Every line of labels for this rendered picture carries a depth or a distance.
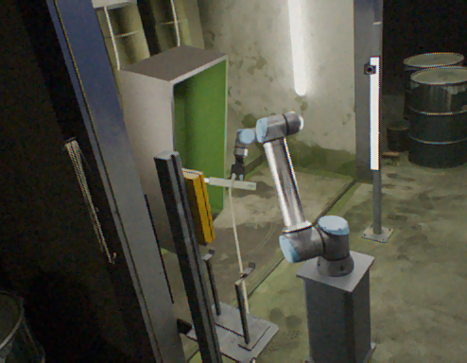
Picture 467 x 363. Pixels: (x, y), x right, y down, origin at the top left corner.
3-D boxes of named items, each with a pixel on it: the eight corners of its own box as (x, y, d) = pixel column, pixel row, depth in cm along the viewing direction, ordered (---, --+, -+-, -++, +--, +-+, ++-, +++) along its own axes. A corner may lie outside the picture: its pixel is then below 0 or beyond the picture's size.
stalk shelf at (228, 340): (186, 337, 185) (185, 335, 185) (219, 303, 201) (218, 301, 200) (247, 368, 167) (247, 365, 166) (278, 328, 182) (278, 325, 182)
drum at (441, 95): (408, 147, 498) (411, 68, 460) (468, 148, 475) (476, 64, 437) (405, 170, 451) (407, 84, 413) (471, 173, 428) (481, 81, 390)
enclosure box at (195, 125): (137, 236, 311) (118, 68, 246) (187, 196, 355) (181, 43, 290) (178, 255, 296) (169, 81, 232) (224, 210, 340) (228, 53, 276)
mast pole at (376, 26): (372, 234, 362) (371, 24, 291) (375, 232, 365) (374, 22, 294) (379, 236, 359) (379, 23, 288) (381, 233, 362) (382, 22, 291)
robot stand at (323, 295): (376, 346, 263) (374, 257, 235) (355, 386, 242) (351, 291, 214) (327, 327, 281) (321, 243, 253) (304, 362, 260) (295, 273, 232)
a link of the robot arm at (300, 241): (325, 257, 217) (286, 110, 219) (292, 267, 214) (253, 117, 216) (315, 254, 232) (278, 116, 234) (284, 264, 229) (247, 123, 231)
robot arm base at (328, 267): (359, 260, 235) (359, 244, 230) (344, 281, 222) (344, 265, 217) (326, 250, 246) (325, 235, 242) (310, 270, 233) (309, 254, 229)
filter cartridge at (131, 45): (140, 95, 419) (114, 0, 384) (170, 95, 400) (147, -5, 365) (112, 108, 392) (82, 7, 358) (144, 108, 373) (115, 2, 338)
